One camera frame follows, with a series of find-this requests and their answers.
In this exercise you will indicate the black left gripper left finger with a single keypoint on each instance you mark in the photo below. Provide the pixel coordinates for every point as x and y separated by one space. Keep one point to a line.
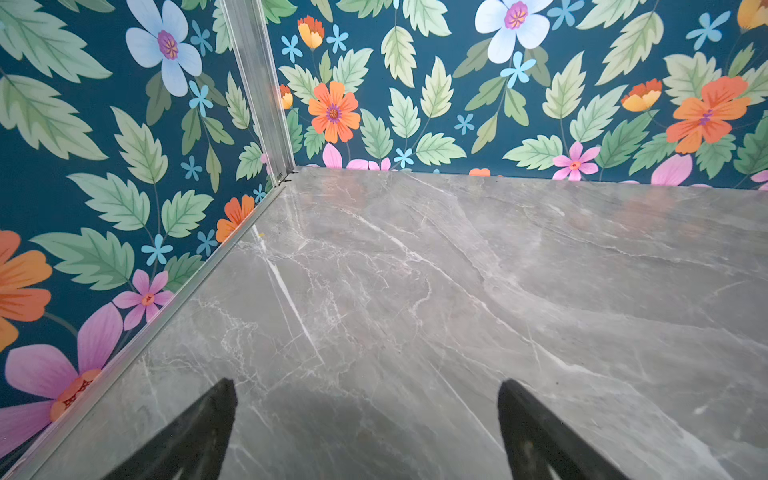
192 446

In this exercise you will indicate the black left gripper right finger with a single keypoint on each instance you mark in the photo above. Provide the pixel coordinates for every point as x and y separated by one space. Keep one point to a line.
539 445

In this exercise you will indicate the aluminium frame corner post left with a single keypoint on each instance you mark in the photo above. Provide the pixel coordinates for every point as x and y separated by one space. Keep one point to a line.
249 37

